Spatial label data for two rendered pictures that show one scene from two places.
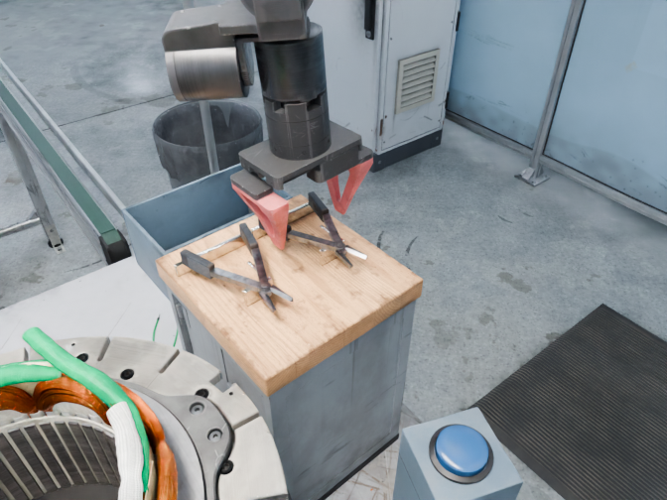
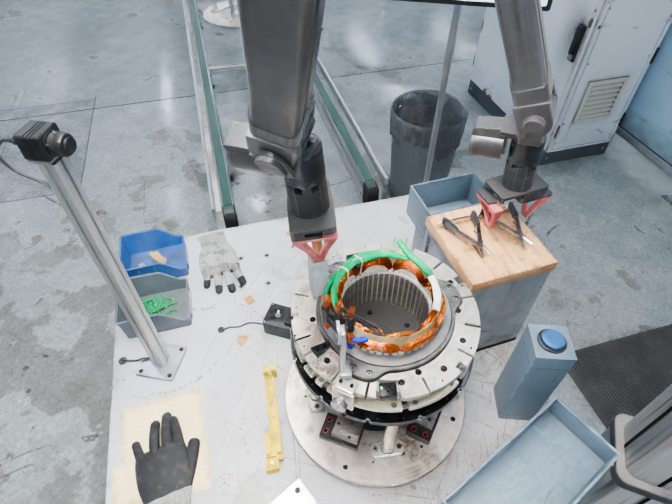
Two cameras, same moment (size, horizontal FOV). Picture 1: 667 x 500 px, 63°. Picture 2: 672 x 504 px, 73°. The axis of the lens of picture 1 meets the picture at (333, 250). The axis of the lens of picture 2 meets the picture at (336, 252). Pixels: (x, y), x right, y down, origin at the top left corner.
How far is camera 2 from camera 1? 0.45 m
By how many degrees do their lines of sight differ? 18
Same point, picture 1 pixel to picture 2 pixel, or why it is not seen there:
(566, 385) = (641, 364)
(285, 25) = (531, 140)
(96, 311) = (363, 226)
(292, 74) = (526, 156)
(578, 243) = not seen: outside the picture
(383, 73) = (572, 90)
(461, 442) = (553, 336)
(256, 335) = (471, 265)
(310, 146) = (522, 187)
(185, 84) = (475, 149)
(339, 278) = (515, 249)
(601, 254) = not seen: outside the picture
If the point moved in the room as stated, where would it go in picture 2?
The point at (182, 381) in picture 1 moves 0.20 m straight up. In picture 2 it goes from (442, 274) to (465, 189)
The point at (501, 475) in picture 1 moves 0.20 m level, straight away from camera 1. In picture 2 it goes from (568, 354) to (630, 299)
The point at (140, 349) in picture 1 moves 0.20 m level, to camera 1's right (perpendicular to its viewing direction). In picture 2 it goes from (425, 257) to (535, 288)
